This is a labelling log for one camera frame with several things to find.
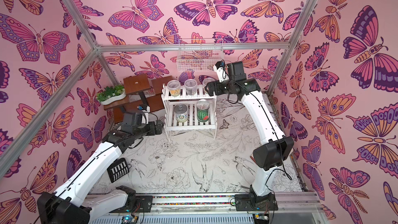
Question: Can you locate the red seed jar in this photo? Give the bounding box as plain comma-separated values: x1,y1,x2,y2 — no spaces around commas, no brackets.
202,77,215,88

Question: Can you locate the green watermelon can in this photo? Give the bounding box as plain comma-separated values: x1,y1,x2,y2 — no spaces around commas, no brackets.
196,99,210,122

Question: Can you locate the dark seed jar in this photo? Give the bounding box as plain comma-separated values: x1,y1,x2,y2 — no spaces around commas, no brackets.
184,79,198,95

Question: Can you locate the yellow seed jar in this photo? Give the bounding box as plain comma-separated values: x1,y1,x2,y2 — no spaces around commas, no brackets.
167,80,181,97

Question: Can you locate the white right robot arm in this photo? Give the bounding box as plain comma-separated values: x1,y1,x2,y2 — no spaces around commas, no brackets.
205,60,294,213

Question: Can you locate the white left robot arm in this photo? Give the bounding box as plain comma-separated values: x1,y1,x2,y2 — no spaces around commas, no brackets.
37,111,164,224

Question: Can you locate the white slatted wooden shelf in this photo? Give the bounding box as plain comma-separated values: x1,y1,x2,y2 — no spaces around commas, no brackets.
161,85,217,140

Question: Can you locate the brown wooden stepped stand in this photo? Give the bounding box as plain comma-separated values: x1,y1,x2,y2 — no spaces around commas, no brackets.
104,74,173,123

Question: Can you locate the green plant in white pot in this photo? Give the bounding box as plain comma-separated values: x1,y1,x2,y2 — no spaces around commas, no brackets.
96,85,126,105

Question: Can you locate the purple label tin can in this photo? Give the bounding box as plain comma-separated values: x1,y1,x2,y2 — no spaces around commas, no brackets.
174,104,188,123

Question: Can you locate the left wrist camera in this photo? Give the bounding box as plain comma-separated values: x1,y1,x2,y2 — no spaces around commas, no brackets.
138,104,150,124

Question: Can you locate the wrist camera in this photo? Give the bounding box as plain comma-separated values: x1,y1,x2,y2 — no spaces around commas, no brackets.
214,60,229,83
138,104,150,124

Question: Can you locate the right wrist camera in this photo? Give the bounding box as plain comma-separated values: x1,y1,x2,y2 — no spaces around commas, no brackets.
214,60,229,83

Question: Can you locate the white wire basket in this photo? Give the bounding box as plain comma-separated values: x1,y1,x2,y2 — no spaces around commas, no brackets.
175,37,224,72

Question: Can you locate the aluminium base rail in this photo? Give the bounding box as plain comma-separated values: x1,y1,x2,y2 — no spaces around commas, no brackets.
83,190,328,224

